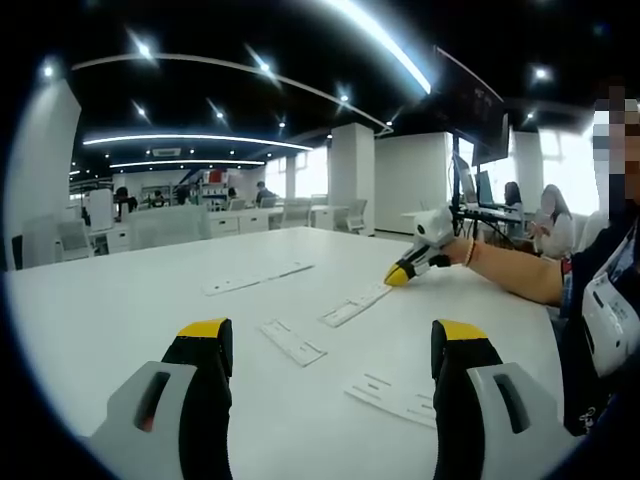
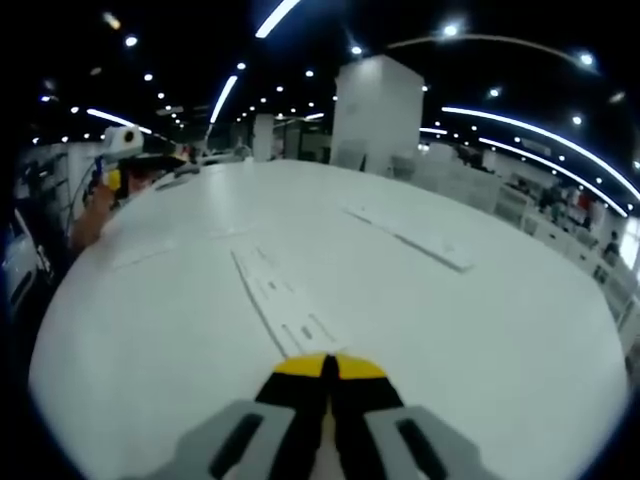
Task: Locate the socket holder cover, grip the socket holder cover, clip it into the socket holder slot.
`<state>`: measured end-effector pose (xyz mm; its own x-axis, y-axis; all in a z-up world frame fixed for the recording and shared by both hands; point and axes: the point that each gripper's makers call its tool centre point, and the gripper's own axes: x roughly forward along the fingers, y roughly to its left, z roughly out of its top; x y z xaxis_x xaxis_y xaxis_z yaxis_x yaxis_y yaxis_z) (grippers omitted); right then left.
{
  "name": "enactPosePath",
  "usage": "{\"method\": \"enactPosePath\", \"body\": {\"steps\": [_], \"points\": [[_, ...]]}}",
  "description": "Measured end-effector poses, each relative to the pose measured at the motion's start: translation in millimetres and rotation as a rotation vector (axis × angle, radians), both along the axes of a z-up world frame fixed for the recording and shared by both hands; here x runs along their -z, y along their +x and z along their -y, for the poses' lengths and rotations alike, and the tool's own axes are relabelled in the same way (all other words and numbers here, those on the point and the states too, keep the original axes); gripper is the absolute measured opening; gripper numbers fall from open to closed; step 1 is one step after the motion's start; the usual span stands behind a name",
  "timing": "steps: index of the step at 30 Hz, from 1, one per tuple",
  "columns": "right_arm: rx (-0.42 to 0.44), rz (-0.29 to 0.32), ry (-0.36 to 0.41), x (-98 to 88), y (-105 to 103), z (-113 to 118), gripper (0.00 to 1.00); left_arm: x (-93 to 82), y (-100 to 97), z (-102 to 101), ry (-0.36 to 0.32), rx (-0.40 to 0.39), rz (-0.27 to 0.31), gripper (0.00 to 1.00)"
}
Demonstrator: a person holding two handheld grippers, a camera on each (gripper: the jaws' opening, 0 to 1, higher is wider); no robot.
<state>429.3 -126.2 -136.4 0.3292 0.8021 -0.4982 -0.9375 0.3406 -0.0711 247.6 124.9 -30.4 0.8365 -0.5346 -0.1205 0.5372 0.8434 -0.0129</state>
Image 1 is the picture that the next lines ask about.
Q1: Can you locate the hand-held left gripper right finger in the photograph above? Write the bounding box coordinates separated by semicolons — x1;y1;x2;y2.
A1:
430;319;586;480

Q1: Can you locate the white office desk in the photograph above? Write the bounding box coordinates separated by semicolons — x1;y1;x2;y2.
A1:
399;209;426;236

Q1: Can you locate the white socket holder cover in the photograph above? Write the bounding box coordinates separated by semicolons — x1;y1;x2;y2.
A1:
319;279;394;329
259;318;329;369

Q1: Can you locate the tilted desk monitor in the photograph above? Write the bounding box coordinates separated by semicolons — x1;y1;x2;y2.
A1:
452;152;479;206

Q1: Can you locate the white slotted socket holder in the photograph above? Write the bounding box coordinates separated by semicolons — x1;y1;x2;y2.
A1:
343;372;439;430

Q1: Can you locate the white desk partition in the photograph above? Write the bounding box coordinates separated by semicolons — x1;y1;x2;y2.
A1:
124;205;214;251

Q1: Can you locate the upright desk monitor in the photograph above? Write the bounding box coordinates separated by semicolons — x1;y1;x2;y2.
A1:
474;170;494;206

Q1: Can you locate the wide white pillar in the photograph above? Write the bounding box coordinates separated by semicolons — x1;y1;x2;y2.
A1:
4;79;84;271

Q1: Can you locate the person's right hand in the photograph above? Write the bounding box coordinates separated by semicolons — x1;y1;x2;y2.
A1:
443;238;471;267

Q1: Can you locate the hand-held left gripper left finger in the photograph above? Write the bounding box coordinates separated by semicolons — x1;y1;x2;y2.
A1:
89;317;234;480

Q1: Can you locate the person's dark clothing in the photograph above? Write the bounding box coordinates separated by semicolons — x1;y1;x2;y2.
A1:
557;199;640;436

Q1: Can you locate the white office chair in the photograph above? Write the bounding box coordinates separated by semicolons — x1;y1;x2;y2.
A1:
574;212;609;251
57;219;94;261
282;199;312;230
344;198;369;235

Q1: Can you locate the hanging black screen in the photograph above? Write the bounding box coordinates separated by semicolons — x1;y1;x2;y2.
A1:
433;44;511;167

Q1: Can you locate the long white socket holder strip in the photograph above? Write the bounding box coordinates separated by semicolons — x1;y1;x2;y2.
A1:
202;262;316;297

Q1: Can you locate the narrow white pillar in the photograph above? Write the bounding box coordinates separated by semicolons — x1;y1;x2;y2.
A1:
327;122;376;236

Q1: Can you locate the white chest device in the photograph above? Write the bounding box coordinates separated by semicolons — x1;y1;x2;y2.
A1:
582;272;640;379

